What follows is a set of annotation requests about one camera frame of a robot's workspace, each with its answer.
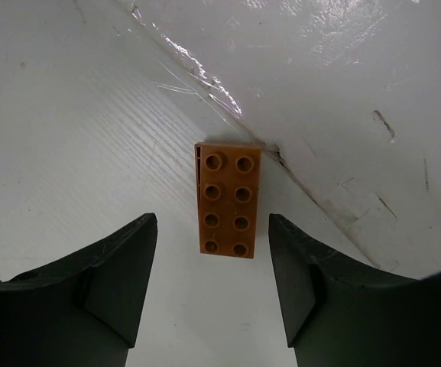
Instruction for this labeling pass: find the orange lego plate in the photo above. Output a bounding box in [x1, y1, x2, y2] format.
[195, 142, 262, 258]

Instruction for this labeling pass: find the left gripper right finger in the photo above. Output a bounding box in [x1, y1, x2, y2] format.
[268, 214, 441, 366]

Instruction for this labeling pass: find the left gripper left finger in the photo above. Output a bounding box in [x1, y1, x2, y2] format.
[0, 213, 157, 366]

